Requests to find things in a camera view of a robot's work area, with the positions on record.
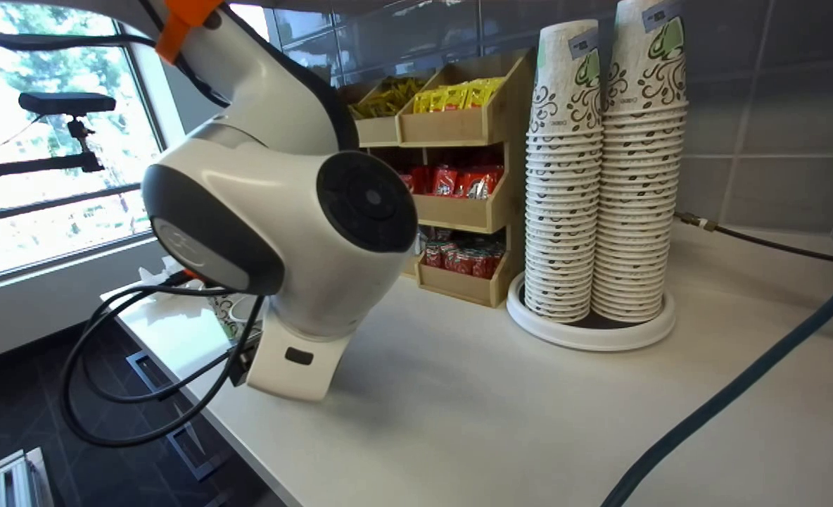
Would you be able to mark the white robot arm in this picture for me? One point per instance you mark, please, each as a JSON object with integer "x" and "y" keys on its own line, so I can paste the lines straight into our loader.
{"x": 277, "y": 197}

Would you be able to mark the white round cup tray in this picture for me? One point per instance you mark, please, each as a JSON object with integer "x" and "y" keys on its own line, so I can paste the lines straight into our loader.
{"x": 595, "y": 336}

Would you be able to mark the red ketchup packets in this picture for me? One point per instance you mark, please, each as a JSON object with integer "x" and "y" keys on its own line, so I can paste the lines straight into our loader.
{"x": 452, "y": 182}

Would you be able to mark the wooden condiment organizer shelf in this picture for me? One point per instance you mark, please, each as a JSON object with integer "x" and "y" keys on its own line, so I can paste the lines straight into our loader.
{"x": 456, "y": 142}

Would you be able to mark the yellow sugar packets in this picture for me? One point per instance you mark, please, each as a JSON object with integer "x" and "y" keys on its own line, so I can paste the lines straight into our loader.
{"x": 401, "y": 94}

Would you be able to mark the left stack of paper cups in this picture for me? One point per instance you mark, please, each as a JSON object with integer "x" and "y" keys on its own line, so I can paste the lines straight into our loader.
{"x": 564, "y": 155}

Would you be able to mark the stack of paper cups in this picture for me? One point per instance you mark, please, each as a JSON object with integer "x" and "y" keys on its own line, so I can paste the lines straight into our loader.
{"x": 646, "y": 115}
{"x": 564, "y": 155}

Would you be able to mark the right stack of paper cups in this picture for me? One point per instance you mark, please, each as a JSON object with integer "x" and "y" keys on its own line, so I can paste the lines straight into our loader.
{"x": 646, "y": 115}

